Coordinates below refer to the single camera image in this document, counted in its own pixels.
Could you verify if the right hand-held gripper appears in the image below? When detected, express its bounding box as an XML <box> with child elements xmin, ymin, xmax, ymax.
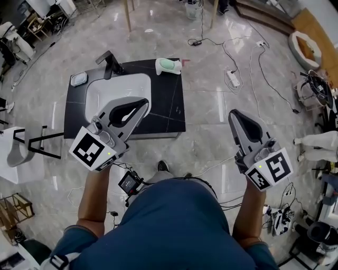
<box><xmin>228</xmin><ymin>109</ymin><xmax>294</xmax><ymax>191</ymax></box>

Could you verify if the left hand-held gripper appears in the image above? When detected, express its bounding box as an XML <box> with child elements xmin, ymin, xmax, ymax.
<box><xmin>69</xmin><ymin>96</ymin><xmax>153</xmax><ymax>172</ymax></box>

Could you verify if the green bar of soap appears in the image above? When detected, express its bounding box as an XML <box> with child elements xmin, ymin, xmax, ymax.
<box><xmin>159</xmin><ymin>59</ymin><xmax>176</xmax><ymax>72</ymax></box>

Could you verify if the person's left forearm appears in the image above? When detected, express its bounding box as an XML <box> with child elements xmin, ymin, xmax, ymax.
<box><xmin>77</xmin><ymin>163</ymin><xmax>115</xmax><ymax>238</ymax></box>

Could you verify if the person's right forearm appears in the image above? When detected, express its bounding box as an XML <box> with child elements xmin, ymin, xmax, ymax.
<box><xmin>231</xmin><ymin>176</ymin><xmax>268</xmax><ymax>249</ymax></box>

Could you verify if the white soap holder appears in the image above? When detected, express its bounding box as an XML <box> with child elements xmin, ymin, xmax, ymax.
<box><xmin>155</xmin><ymin>57</ymin><xmax>183</xmax><ymax>76</ymax></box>

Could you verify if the grey soap dish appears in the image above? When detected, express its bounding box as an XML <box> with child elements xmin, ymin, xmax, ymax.
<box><xmin>70</xmin><ymin>71</ymin><xmax>89</xmax><ymax>88</ymax></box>

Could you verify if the white sink basin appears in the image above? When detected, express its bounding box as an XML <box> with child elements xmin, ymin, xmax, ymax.
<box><xmin>84</xmin><ymin>73</ymin><xmax>152</xmax><ymax>125</ymax></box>

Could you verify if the black vanity cabinet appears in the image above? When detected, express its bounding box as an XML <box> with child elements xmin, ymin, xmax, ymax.
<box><xmin>63</xmin><ymin>58</ymin><xmax>186</xmax><ymax>140</ymax></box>

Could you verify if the black faucet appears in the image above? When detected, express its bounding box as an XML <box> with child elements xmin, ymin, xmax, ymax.
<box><xmin>95</xmin><ymin>50</ymin><xmax>125</xmax><ymax>81</ymax></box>

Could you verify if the white power strip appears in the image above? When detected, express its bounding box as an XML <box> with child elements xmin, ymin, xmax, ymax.
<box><xmin>226</xmin><ymin>69</ymin><xmax>243</xmax><ymax>88</ymax></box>

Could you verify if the person's grey trouser leg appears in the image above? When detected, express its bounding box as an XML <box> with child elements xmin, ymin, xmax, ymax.
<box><xmin>145</xmin><ymin>170</ymin><xmax>175</xmax><ymax>186</ymax></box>

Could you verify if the black device with screen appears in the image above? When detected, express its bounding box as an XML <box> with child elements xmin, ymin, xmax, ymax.
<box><xmin>118</xmin><ymin>170</ymin><xmax>145</xmax><ymax>198</ymax></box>

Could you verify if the white round pet bed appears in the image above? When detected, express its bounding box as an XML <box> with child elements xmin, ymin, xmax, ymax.
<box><xmin>288</xmin><ymin>31</ymin><xmax>323</xmax><ymax>71</ymax></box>

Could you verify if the wooden table leg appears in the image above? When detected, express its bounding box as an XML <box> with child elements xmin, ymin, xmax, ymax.
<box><xmin>124</xmin><ymin>0</ymin><xmax>133</xmax><ymax>33</ymax></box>
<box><xmin>209</xmin><ymin>0</ymin><xmax>220</xmax><ymax>30</ymax></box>

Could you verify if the spare hand-held gripper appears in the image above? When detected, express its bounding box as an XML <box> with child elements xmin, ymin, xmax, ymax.
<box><xmin>268</xmin><ymin>206</ymin><xmax>296</xmax><ymax>237</ymax></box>

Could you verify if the white waste bin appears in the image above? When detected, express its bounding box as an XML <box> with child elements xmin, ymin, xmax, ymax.
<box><xmin>184</xmin><ymin>1</ymin><xmax>203</xmax><ymax>21</ymax></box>

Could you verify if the wooden chair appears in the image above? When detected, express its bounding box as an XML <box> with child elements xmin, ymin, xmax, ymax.
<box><xmin>26</xmin><ymin>12</ymin><xmax>54</xmax><ymax>42</ymax></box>

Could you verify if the white curved stool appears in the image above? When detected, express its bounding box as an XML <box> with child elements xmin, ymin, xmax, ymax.
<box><xmin>0</xmin><ymin>126</ymin><xmax>46</xmax><ymax>185</ymax></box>

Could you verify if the person's blue shirt torso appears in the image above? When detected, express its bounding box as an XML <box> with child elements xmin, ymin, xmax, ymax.
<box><xmin>49</xmin><ymin>178</ymin><xmax>281</xmax><ymax>270</ymax></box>

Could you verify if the black power cable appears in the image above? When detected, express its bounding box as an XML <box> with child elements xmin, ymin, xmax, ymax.
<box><xmin>257</xmin><ymin>46</ymin><xmax>301</xmax><ymax>114</ymax></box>

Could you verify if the white power cable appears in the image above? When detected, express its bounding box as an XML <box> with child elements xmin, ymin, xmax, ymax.
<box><xmin>247</xmin><ymin>44</ymin><xmax>265</xmax><ymax>118</ymax></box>

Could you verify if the round basket with cables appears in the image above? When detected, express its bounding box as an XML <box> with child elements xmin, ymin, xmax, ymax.
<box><xmin>295</xmin><ymin>70</ymin><xmax>335</xmax><ymax>112</ymax></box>

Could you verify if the black metal frame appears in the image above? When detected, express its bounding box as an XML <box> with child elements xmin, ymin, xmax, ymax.
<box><xmin>13</xmin><ymin>126</ymin><xmax>65</xmax><ymax>160</ymax></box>

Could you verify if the gold wire frame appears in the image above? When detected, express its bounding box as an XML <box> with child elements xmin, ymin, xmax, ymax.
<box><xmin>0</xmin><ymin>192</ymin><xmax>35</xmax><ymax>233</ymax></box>

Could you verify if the white shoulder strap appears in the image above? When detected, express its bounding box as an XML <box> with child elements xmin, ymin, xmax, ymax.
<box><xmin>39</xmin><ymin>252</ymin><xmax>80</xmax><ymax>270</ymax></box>

